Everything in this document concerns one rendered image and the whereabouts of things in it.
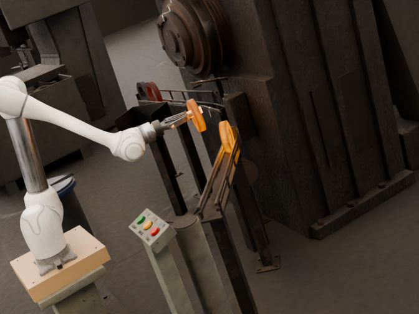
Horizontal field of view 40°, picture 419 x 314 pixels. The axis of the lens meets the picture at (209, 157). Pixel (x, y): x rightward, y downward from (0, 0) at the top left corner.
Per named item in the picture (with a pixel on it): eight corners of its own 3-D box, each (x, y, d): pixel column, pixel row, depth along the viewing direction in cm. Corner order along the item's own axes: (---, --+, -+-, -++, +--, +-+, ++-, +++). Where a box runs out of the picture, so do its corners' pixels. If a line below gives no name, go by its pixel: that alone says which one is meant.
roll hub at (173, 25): (176, 62, 310) (159, 11, 299) (199, 65, 285) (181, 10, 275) (167, 66, 308) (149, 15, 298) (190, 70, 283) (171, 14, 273)
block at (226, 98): (250, 131, 300) (238, 89, 292) (259, 134, 294) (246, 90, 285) (234, 140, 297) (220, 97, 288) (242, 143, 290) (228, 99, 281)
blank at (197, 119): (189, 96, 270) (183, 99, 269) (196, 100, 255) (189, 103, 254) (202, 126, 274) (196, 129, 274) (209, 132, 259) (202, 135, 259)
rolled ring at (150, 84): (151, 81, 378) (155, 80, 379) (141, 82, 394) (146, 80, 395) (161, 108, 383) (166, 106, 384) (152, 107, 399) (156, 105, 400)
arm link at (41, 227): (32, 264, 257) (11, 222, 250) (35, 246, 274) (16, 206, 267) (67, 252, 259) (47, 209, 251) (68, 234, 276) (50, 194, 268)
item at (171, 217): (169, 206, 383) (132, 106, 357) (203, 204, 370) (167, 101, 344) (154, 223, 367) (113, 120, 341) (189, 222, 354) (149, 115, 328)
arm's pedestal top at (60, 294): (42, 311, 252) (38, 304, 250) (24, 285, 279) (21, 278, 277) (107, 273, 264) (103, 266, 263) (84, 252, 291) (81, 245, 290)
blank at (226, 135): (237, 156, 266) (231, 158, 267) (231, 124, 270) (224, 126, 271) (230, 149, 251) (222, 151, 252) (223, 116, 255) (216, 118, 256)
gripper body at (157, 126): (155, 135, 267) (173, 127, 268) (158, 140, 259) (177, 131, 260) (149, 120, 264) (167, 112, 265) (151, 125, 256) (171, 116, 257)
